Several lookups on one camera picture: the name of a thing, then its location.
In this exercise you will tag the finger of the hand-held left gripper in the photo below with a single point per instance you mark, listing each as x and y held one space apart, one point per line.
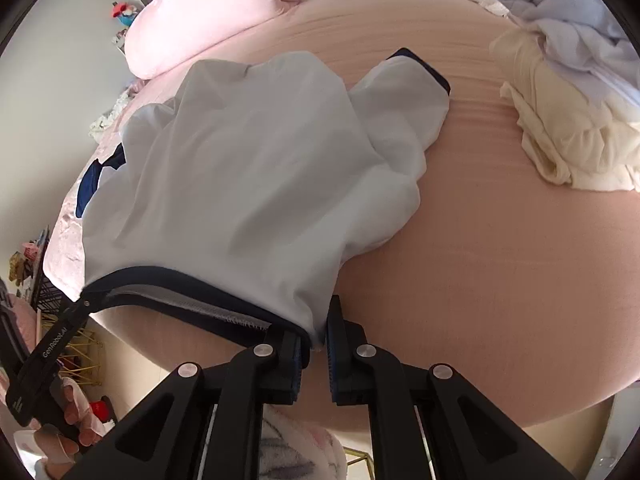
85 307

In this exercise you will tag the person's left hand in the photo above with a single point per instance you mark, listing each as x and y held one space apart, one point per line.
82 420

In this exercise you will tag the heap of white clothes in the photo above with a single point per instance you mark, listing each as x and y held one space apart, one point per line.
107 120

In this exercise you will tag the pink cushion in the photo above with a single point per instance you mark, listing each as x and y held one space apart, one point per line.
20 317

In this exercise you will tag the person's printed fleece pyjamas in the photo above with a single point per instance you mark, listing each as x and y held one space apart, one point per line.
300 450

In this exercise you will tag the light blue shirt navy trim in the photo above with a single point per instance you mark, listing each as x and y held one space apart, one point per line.
250 170

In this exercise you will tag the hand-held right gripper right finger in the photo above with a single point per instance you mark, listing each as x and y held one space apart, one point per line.
332 360

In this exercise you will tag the cream garment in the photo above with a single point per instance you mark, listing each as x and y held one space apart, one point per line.
575 130

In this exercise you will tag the red and blue toy figure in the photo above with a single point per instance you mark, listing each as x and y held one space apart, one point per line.
125 10

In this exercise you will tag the large pink pillow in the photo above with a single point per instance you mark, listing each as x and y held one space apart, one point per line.
200 15

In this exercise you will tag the bed with pink sheet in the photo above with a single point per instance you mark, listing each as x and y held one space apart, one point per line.
500 285

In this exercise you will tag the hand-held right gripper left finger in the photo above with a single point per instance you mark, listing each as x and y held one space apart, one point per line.
296 360

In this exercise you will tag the lavender crumpled garment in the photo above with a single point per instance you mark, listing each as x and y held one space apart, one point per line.
580 15

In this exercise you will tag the red object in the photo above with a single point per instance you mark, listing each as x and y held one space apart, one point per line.
102 409

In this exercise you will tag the pile of small toys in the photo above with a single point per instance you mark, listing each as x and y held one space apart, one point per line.
22 260

